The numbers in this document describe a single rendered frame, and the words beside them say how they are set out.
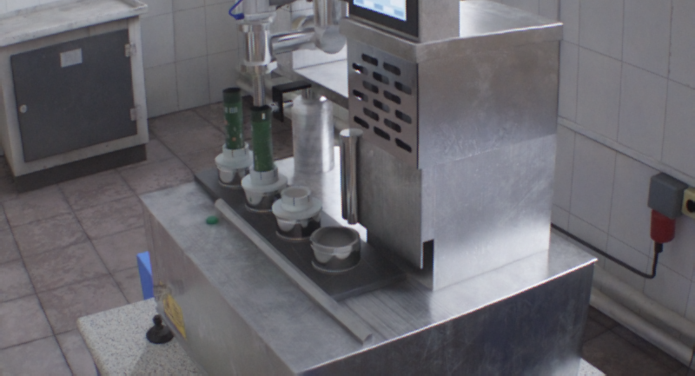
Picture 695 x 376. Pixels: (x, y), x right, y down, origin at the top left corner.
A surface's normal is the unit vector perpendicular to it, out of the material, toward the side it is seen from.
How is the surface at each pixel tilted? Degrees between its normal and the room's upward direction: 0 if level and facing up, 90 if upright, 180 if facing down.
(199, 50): 90
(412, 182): 90
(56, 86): 90
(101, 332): 0
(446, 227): 90
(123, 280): 0
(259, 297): 0
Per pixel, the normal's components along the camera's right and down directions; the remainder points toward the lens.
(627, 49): -0.85, 0.23
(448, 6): 0.52, 0.34
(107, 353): -0.02, -0.91
